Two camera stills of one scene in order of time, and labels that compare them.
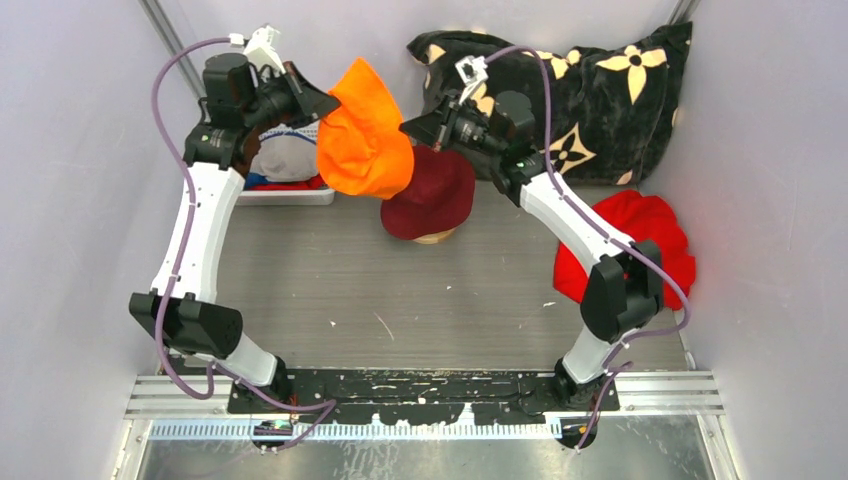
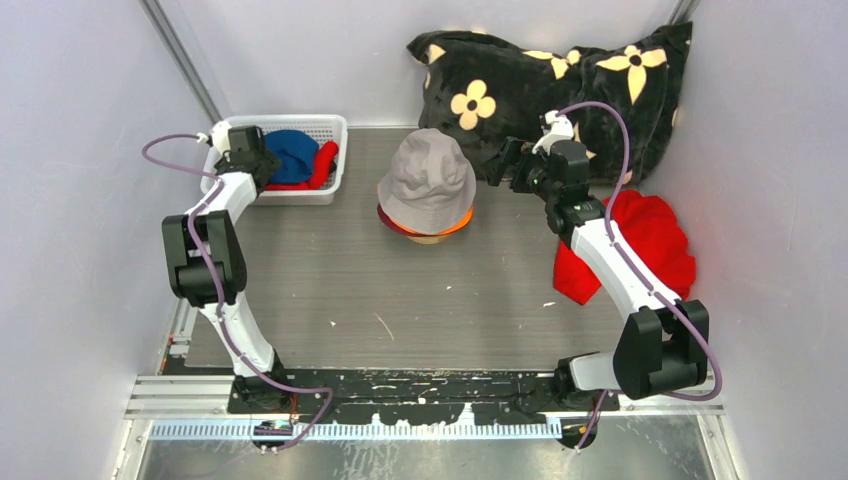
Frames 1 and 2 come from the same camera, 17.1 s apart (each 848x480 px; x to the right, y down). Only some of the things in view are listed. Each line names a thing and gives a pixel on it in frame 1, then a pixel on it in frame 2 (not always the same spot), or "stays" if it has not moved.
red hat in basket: [314, 182] stays
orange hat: [361, 148] -> [457, 229]
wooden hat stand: [436, 237] stays
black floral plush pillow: [604, 113] stays
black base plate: [355, 395] stays
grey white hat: [286, 154] -> [429, 187]
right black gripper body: [462, 128] -> [531, 175]
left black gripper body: [274, 105] -> [267, 161]
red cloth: [652, 225] stays
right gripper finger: [429, 129] -> [494, 171]
